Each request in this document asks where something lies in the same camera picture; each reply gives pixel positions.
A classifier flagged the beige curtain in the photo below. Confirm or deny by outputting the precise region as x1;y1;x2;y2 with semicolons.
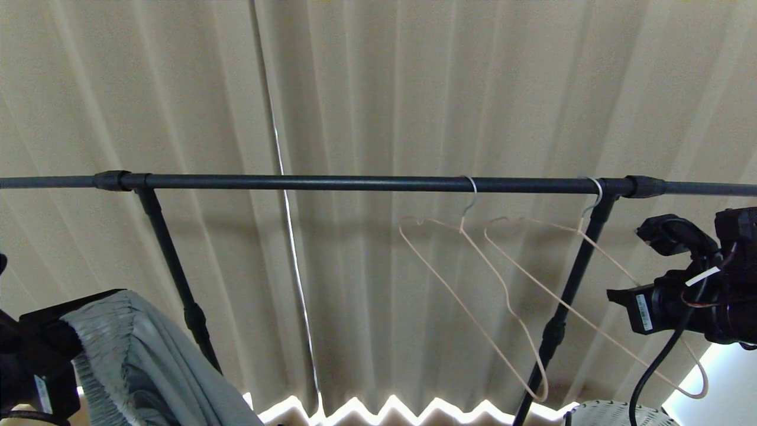
0;0;757;426

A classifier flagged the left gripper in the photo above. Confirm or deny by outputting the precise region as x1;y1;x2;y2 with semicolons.
0;289;126;422

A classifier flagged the black clothes rack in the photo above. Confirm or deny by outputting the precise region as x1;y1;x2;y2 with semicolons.
0;170;757;426

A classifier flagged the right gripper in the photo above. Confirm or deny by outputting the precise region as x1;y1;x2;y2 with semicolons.
608;269;713;339

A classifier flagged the white laundry basket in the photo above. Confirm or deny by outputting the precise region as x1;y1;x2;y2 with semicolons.
562;400;681;426

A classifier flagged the pink clothes hanger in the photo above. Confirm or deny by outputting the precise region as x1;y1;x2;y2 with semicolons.
399;176;549;403
484;176;709;400

